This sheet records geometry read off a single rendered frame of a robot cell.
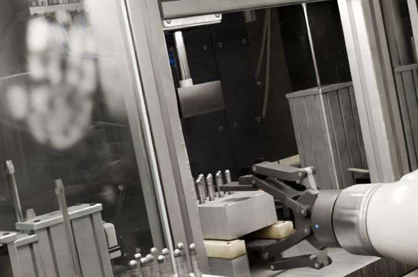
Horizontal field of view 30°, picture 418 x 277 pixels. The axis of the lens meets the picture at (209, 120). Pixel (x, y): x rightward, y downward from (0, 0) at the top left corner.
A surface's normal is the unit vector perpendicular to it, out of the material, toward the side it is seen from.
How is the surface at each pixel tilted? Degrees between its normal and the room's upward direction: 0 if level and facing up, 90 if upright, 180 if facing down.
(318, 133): 90
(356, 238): 105
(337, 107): 90
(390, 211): 64
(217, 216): 90
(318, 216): 73
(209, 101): 90
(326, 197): 30
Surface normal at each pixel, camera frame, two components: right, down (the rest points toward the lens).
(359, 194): -0.54, -0.75
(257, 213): 0.64, -0.08
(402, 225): -0.78, -0.01
